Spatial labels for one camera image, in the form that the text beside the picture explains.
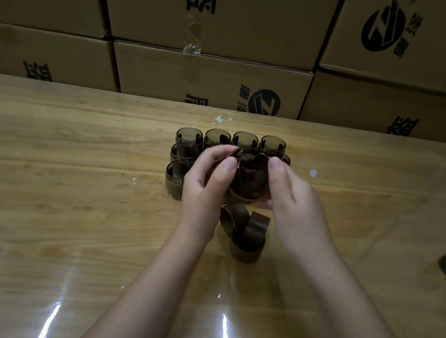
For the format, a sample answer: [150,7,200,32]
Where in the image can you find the person's right hand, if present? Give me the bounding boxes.
[249,155,351,271]

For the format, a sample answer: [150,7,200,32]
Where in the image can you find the person's left hand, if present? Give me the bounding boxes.
[173,138,242,253]

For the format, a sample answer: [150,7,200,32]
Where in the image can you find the smoky tinted glass cup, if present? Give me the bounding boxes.
[224,147,279,208]
[161,157,195,202]
[231,129,261,152]
[258,133,289,155]
[264,149,293,166]
[174,125,206,149]
[169,141,202,167]
[202,126,233,151]

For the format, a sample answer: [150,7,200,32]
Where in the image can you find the pile of brown sleeve rings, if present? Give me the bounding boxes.
[213,200,273,266]

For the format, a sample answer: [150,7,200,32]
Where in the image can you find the person's left forearm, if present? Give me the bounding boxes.
[71,217,215,338]

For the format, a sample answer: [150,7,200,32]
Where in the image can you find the person's right forearm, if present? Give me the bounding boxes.
[285,244,446,338]

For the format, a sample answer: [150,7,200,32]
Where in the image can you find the white paper scrap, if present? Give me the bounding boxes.
[212,112,235,129]

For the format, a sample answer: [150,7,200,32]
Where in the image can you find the stack of brown cardboard boxes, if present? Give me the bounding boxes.
[0,0,446,145]

